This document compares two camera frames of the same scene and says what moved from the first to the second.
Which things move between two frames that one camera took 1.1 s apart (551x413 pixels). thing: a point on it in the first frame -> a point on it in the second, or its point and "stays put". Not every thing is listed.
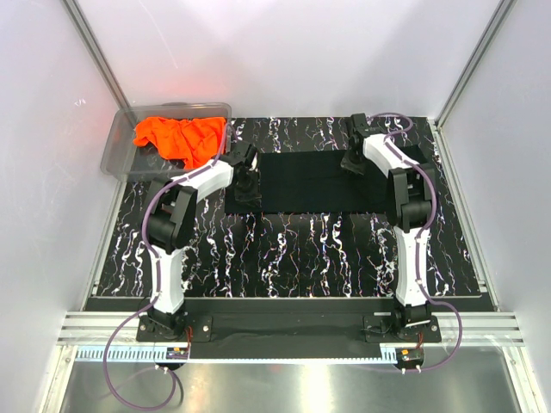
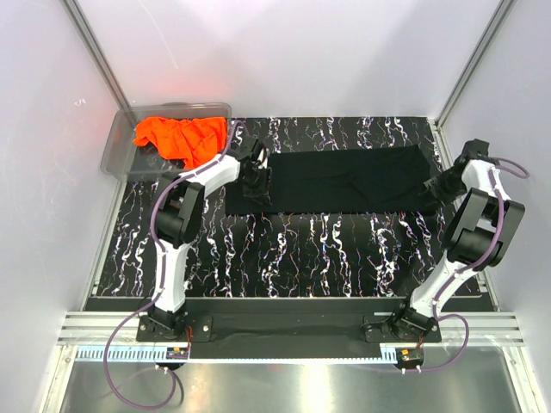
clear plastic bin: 121,159 stays put
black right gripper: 349,165 -> 433,183
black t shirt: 313,182 stays put
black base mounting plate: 289,328 stays put
